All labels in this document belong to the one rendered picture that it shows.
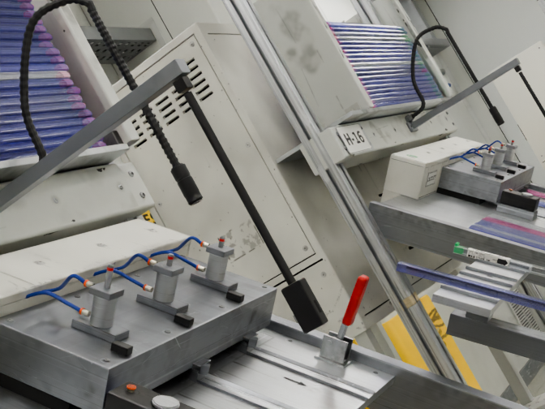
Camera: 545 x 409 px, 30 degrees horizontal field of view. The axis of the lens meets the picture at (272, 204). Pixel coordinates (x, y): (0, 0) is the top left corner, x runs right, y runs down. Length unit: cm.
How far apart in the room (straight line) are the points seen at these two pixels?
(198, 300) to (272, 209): 98
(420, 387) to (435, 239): 80
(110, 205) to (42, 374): 37
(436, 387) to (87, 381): 43
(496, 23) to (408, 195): 662
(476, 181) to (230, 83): 58
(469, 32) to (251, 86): 669
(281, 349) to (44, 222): 30
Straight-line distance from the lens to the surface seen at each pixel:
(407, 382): 118
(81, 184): 125
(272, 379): 110
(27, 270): 106
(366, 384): 114
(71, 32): 135
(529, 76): 551
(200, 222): 216
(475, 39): 877
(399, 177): 216
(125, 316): 103
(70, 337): 96
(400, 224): 197
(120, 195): 130
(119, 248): 117
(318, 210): 211
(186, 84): 93
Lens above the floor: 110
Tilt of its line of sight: 6 degrees up
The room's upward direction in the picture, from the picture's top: 29 degrees counter-clockwise
